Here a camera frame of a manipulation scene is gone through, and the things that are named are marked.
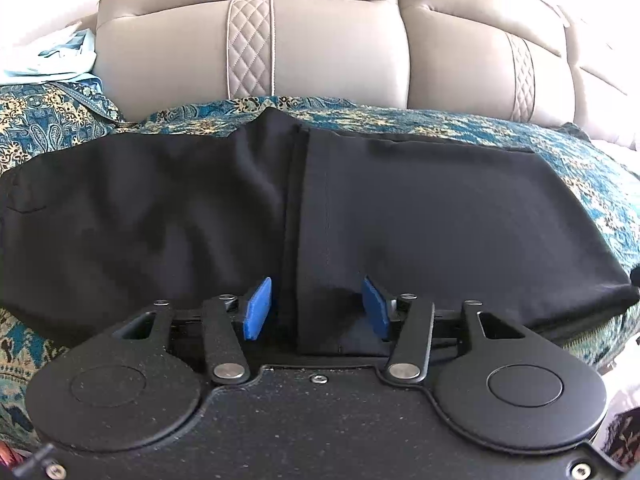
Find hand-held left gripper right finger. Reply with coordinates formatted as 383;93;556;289
362;275;527;385

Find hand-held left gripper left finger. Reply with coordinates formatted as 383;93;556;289
112;277;274;387

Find black pants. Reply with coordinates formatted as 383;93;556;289
0;107;640;357

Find beige padded headboard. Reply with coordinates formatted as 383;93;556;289
94;0;640;153

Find teal patterned blanket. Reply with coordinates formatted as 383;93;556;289
0;82;640;446

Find light blue cloth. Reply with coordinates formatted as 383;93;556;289
0;27;99;87

